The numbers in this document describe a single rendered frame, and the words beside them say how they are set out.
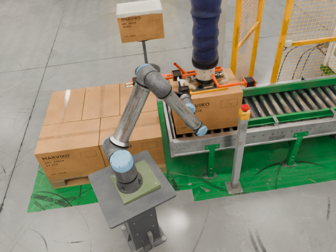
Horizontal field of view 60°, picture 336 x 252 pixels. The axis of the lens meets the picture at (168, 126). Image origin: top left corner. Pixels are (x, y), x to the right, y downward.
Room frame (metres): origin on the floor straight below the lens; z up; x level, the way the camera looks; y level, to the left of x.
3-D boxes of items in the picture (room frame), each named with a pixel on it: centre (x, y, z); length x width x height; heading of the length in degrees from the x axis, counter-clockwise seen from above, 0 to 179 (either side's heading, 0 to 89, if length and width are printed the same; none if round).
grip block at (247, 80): (1.94, -0.69, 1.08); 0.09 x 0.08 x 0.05; 6
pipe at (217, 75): (2.17, -0.37, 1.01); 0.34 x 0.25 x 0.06; 96
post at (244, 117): (1.68, -0.60, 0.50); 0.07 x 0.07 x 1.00; 3
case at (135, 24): (4.00, 0.24, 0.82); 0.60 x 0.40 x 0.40; 93
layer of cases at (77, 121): (2.41, 0.69, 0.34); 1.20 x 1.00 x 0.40; 93
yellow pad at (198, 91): (2.07, -0.38, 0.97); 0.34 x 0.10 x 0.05; 96
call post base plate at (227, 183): (1.68, -0.60, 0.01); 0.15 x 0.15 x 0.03; 3
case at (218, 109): (2.16, -0.36, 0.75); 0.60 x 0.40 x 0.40; 94
